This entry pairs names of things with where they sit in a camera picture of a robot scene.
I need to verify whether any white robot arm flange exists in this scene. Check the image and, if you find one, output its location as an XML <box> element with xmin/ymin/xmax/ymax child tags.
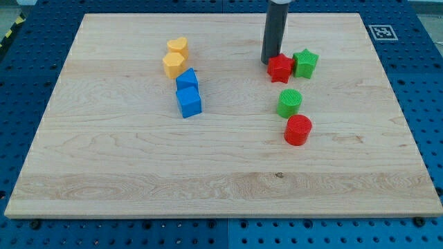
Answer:
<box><xmin>270</xmin><ymin>0</ymin><xmax>294</xmax><ymax>5</ymax></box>

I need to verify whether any red star block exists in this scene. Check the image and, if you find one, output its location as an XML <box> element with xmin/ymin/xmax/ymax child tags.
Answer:
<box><xmin>267</xmin><ymin>53</ymin><xmax>295</xmax><ymax>84</ymax></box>

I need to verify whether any green star block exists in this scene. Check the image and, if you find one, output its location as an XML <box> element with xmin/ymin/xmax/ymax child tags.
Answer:
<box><xmin>293</xmin><ymin>48</ymin><xmax>319</xmax><ymax>79</ymax></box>

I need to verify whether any blue cube block lower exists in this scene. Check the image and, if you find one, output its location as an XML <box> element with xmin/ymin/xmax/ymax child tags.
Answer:
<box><xmin>176</xmin><ymin>86</ymin><xmax>202</xmax><ymax>118</ymax></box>

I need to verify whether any green cylinder block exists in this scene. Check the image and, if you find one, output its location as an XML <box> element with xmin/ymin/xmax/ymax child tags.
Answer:
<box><xmin>277</xmin><ymin>89</ymin><xmax>302</xmax><ymax>118</ymax></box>

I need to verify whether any red cylinder block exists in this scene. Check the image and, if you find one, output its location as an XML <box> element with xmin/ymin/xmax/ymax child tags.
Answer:
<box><xmin>284</xmin><ymin>114</ymin><xmax>312</xmax><ymax>146</ymax></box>

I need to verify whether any yellow pentagon block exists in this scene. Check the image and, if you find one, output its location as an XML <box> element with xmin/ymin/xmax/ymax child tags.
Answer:
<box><xmin>163</xmin><ymin>52</ymin><xmax>187</xmax><ymax>79</ymax></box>

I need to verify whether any yellow heart block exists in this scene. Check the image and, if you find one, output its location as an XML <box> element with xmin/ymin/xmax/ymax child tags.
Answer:
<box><xmin>167</xmin><ymin>37</ymin><xmax>189</xmax><ymax>59</ymax></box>

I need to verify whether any light wooden board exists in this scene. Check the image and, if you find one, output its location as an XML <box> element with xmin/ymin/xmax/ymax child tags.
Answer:
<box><xmin>5</xmin><ymin>13</ymin><xmax>442</xmax><ymax>219</ymax></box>

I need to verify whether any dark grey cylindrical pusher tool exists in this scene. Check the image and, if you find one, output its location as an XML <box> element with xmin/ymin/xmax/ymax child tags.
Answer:
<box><xmin>261</xmin><ymin>1</ymin><xmax>290</xmax><ymax>64</ymax></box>

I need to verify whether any white fiducial marker tag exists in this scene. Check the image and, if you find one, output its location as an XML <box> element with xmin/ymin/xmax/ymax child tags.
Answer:
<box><xmin>368</xmin><ymin>24</ymin><xmax>398</xmax><ymax>41</ymax></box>

